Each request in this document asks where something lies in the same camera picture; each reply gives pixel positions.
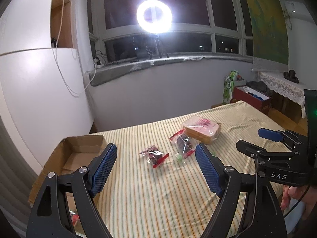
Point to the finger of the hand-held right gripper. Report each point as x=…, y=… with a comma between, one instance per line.
x=257, y=150
x=270, y=133

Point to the green paper bag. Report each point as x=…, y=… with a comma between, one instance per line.
x=227, y=91

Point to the white power strip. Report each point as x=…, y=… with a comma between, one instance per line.
x=97, y=62

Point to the grey windowsill mat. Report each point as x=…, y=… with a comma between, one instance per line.
x=118, y=72

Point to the white framed window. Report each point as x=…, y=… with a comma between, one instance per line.
x=178, y=2

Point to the white cabinet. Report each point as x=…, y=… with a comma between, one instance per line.
x=37, y=91

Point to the green candy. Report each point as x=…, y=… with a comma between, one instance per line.
x=179, y=157

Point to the dark cloth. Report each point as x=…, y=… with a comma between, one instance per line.
x=260, y=88

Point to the brown cardboard box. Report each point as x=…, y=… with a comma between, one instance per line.
x=76, y=143

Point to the dark figurine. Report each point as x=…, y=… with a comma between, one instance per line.
x=291, y=75

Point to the white lace cloth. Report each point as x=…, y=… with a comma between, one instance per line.
x=279, y=84

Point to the sliced bread packet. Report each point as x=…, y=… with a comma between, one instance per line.
x=203, y=131

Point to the green yellow wall poster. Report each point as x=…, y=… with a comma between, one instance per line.
x=267, y=24

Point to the person's right hand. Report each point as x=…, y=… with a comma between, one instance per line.
x=299, y=195

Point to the red box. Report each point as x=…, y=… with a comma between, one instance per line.
x=245, y=99

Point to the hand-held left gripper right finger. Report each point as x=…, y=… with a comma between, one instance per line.
x=208, y=171

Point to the small red-edged date packet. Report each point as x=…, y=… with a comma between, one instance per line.
x=154, y=156

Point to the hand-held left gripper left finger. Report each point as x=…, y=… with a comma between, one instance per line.
x=104, y=171

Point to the black tripod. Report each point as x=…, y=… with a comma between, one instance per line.
x=156, y=44

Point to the large red-edged date packet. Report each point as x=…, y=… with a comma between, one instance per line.
x=183, y=142

